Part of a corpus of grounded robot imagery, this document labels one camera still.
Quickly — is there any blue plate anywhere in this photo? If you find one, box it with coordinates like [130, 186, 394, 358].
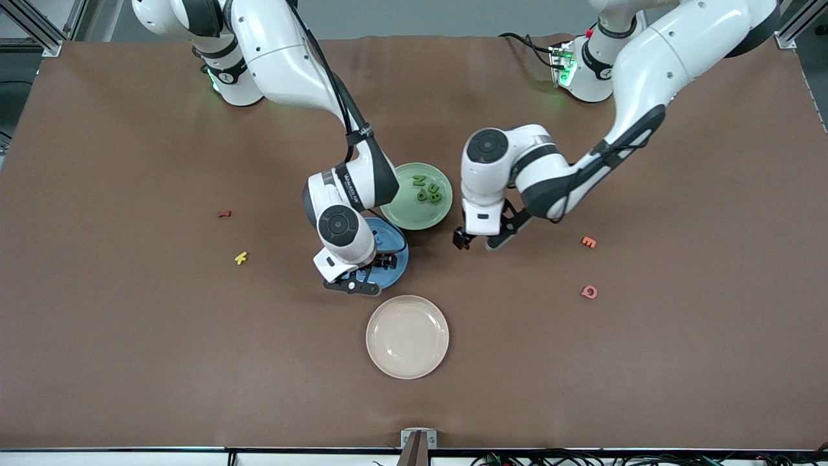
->
[359, 217, 409, 290]

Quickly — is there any green plate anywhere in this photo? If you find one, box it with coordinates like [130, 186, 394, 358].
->
[380, 162, 453, 231]

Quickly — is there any beige plate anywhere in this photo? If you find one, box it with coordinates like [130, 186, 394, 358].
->
[366, 295, 450, 380]

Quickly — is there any brown table cover mat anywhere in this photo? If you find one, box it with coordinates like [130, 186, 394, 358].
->
[0, 34, 828, 451]

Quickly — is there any grey metal bracket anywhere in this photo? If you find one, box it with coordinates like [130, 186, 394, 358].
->
[400, 428, 438, 449]

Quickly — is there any black arm base cable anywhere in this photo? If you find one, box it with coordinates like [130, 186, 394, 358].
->
[498, 31, 558, 65]

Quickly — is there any beige camera post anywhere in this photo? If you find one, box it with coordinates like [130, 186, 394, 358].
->
[397, 432, 431, 466]

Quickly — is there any aluminium frame profile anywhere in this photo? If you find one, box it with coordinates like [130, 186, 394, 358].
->
[776, 0, 828, 51]
[0, 0, 65, 58]

